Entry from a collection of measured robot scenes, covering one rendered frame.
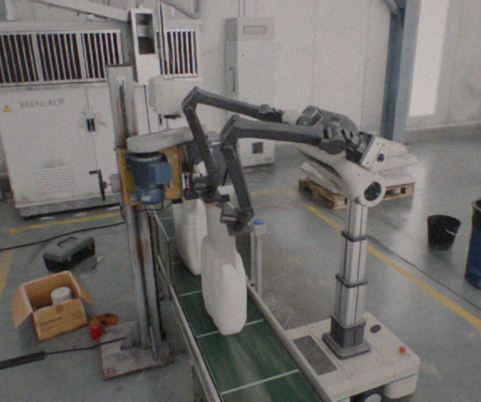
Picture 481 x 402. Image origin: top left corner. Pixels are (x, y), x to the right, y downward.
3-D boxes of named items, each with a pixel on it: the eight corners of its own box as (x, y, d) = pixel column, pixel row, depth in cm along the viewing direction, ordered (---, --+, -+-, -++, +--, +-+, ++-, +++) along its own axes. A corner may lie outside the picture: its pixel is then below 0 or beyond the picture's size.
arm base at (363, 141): (362, 131, 162) (347, 160, 164) (347, 123, 158) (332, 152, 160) (376, 136, 154) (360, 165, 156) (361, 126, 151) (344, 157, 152)
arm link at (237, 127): (224, 126, 141) (223, 108, 148) (219, 156, 151) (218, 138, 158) (349, 140, 149) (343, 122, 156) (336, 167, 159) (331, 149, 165)
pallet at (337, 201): (414, 194, 531) (415, 183, 525) (333, 209, 488) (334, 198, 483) (371, 177, 602) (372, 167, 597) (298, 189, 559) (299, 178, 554)
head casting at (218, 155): (232, 184, 248) (230, 135, 238) (191, 190, 240) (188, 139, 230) (217, 171, 274) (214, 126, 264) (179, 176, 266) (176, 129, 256)
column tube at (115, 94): (162, 345, 274) (131, 65, 213) (142, 349, 270) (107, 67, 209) (158, 334, 284) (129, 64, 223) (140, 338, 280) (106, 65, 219)
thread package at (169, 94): (193, 115, 206) (190, 79, 200) (158, 118, 201) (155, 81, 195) (184, 110, 221) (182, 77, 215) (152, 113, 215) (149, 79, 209)
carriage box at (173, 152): (183, 198, 239) (179, 144, 228) (122, 208, 228) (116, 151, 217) (174, 186, 261) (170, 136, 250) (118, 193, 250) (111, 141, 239)
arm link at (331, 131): (356, 142, 152) (352, 133, 156) (335, 131, 148) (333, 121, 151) (338, 158, 158) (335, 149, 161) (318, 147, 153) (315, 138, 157)
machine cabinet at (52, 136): (210, 195, 542) (202, 19, 469) (15, 224, 468) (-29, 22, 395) (188, 171, 644) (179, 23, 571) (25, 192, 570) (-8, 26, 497)
